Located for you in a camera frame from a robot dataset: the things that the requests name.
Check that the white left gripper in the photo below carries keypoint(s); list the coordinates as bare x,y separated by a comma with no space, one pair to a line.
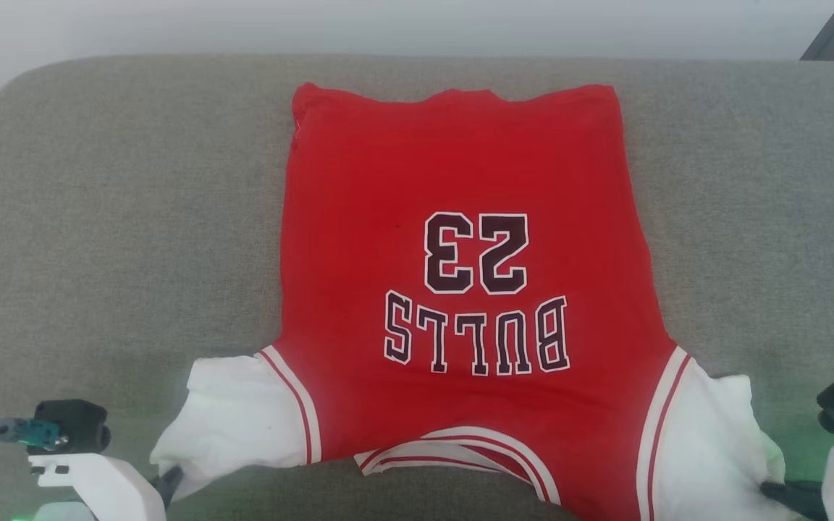
109,488

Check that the red Bulls 23 jersey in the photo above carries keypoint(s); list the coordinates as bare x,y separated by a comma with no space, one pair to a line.
460,159

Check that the grey fabric sofa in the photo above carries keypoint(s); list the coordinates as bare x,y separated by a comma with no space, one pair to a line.
98,217

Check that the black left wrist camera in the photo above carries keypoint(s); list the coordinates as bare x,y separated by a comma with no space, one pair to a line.
80,423

